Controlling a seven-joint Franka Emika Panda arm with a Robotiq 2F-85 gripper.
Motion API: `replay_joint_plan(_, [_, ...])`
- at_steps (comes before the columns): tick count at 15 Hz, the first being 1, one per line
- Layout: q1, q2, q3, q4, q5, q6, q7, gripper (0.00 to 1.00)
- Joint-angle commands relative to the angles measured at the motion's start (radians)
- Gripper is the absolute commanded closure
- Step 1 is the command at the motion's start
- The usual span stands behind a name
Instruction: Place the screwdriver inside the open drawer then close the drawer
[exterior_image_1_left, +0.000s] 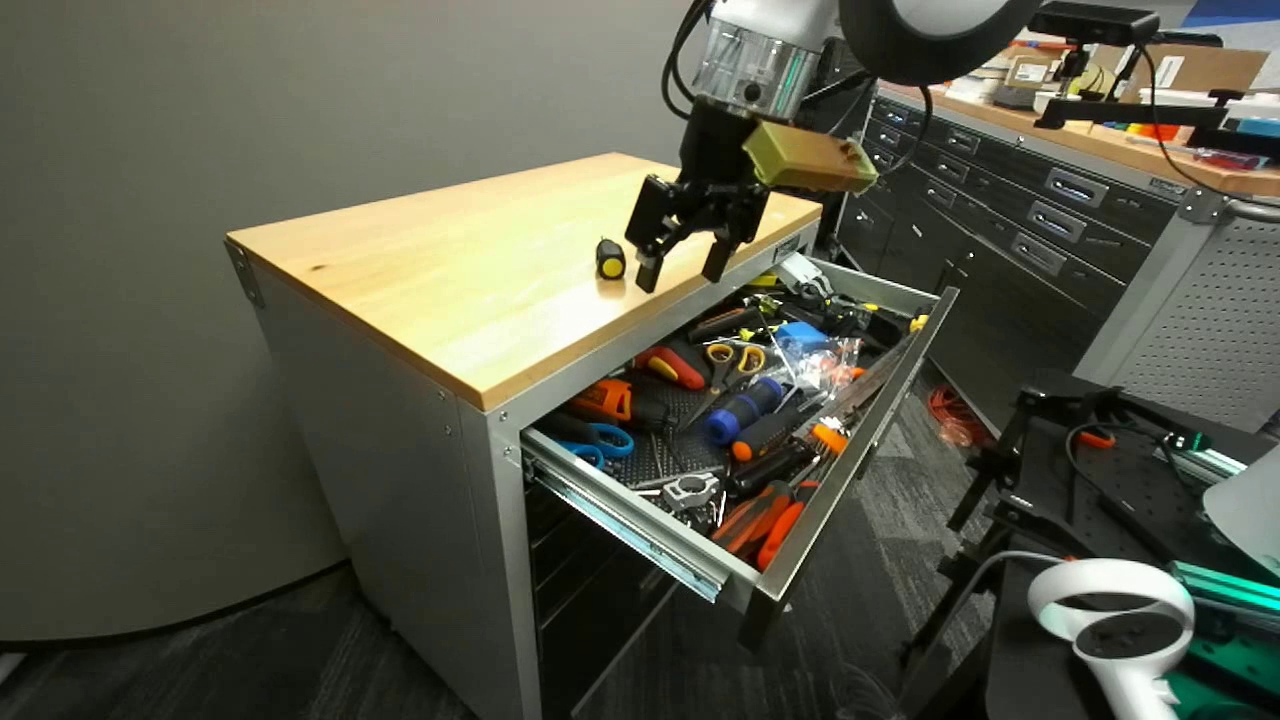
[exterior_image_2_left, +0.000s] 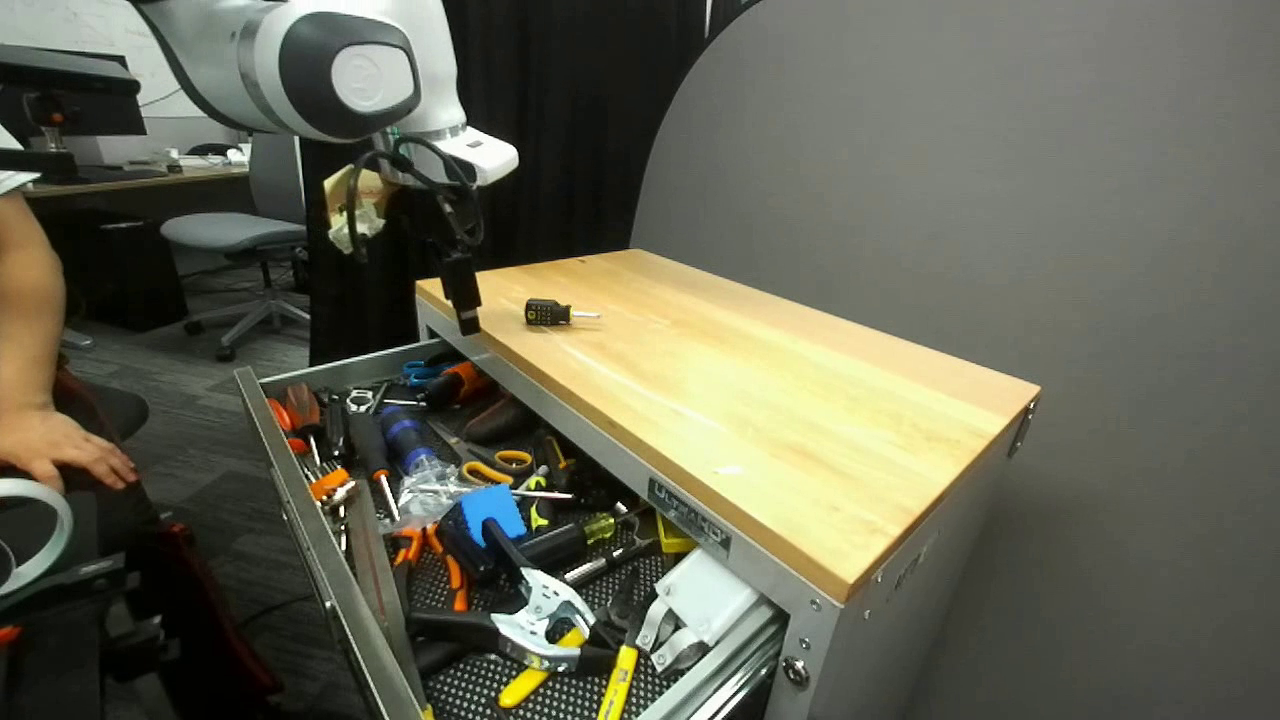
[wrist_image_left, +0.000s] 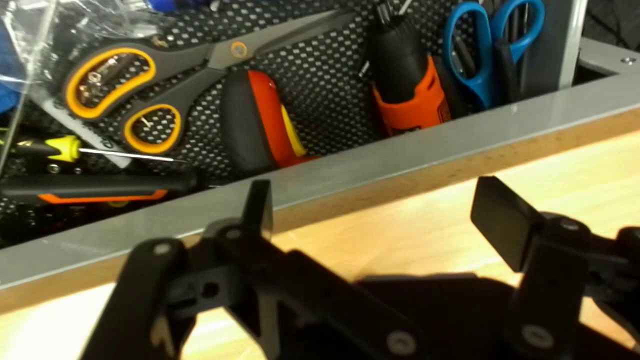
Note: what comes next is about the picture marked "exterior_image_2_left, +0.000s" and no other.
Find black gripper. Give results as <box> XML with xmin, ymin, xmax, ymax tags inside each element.
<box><xmin>424</xmin><ymin>182</ymin><xmax>494</xmax><ymax>340</ymax></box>

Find person's bare forearm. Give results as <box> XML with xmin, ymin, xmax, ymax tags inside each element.
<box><xmin>0</xmin><ymin>191</ymin><xmax>74</xmax><ymax>424</ymax></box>

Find black stubby screwdriver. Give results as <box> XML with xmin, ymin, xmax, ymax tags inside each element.
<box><xmin>522</xmin><ymin>296</ymin><xmax>604</xmax><ymax>331</ymax></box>

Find black yellow screwdriver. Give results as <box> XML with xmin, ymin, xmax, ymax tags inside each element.
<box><xmin>527</xmin><ymin>503</ymin><xmax>660</xmax><ymax>572</ymax></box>

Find open grey tool drawer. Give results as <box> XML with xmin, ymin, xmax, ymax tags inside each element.
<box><xmin>234</xmin><ymin>337</ymin><xmax>791</xmax><ymax>720</ymax></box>

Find black mesh drawer liner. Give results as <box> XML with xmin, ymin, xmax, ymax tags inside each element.
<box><xmin>420</xmin><ymin>558</ymin><xmax>695</xmax><ymax>720</ymax></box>

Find person's bare hand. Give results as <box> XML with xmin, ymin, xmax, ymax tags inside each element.
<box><xmin>0</xmin><ymin>404</ymin><xmax>144</xmax><ymax>497</ymax></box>

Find orange black pliers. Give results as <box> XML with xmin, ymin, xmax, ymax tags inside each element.
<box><xmin>420</xmin><ymin>355</ymin><xmax>501</xmax><ymax>412</ymax></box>

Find beige crumpled cloth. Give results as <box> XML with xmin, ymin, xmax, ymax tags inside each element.
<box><xmin>319</xmin><ymin>157</ymin><xmax>402</xmax><ymax>260</ymax></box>

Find clear plastic bag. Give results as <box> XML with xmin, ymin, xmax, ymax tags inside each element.
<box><xmin>391</xmin><ymin>455</ymin><xmax>481</xmax><ymax>534</ymax></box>

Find blue block tool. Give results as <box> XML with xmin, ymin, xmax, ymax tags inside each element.
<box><xmin>436</xmin><ymin>485</ymin><xmax>534</xmax><ymax>559</ymax></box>

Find black curtain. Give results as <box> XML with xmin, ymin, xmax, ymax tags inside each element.
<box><xmin>302</xmin><ymin>0</ymin><xmax>755</xmax><ymax>370</ymax></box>

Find grey office chair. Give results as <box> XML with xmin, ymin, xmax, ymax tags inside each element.
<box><xmin>156</xmin><ymin>130</ymin><xmax>316</xmax><ymax>364</ymax></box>

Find silver white clamp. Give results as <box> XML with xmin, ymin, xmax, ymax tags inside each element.
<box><xmin>485</xmin><ymin>566</ymin><xmax>600</xmax><ymax>661</ymax></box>

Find black box under desk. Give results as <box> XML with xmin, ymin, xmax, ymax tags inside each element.
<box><xmin>89</xmin><ymin>215</ymin><xmax>191</xmax><ymax>337</ymax></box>

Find wooden desk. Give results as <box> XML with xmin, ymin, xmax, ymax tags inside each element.
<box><xmin>21</xmin><ymin>157</ymin><xmax>258</xmax><ymax>213</ymax></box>

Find white cardboard box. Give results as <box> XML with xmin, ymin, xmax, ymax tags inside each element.
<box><xmin>635</xmin><ymin>545</ymin><xmax>771</xmax><ymax>679</ymax></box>

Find black monitor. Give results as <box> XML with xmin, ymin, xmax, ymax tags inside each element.
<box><xmin>0</xmin><ymin>42</ymin><xmax>148</xmax><ymax>141</ymax></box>

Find white curved hoop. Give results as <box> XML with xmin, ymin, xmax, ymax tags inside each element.
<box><xmin>0</xmin><ymin>474</ymin><xmax>80</xmax><ymax>601</ymax></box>

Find black seat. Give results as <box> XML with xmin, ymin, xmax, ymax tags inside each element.
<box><xmin>0</xmin><ymin>374</ymin><xmax>290</xmax><ymax>720</ymax></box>

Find grey rounded partition panel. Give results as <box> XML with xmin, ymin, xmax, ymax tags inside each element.
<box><xmin>630</xmin><ymin>0</ymin><xmax>1280</xmax><ymax>720</ymax></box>

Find grey metal tool cabinet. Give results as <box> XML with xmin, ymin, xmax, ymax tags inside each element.
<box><xmin>414</xmin><ymin>246</ymin><xmax>1045</xmax><ymax>720</ymax></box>

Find blue handled screwdriver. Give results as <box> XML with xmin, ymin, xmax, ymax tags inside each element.
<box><xmin>376</xmin><ymin>404</ymin><xmax>442</xmax><ymax>488</ymax></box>

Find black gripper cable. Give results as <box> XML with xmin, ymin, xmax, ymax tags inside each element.
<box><xmin>376</xmin><ymin>130</ymin><xmax>490</xmax><ymax>257</ymax></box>

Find yellow handled scissors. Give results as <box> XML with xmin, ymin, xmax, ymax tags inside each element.
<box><xmin>457</xmin><ymin>443</ymin><xmax>562</xmax><ymax>491</ymax></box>

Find red handled screwdriver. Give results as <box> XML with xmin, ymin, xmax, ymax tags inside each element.
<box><xmin>266</xmin><ymin>385</ymin><xmax>332</xmax><ymax>464</ymax></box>

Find orange handled pliers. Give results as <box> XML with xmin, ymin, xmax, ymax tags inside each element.
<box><xmin>388</xmin><ymin>521</ymin><xmax>481</xmax><ymax>620</ymax></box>

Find yellow handled pliers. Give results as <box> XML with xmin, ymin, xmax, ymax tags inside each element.
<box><xmin>494</xmin><ymin>620</ymin><xmax>592</xmax><ymax>716</ymax></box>

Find yellow handled cutter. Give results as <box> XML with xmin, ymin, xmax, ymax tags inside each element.
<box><xmin>592</xmin><ymin>641</ymin><xmax>650</xmax><ymax>720</ymax></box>

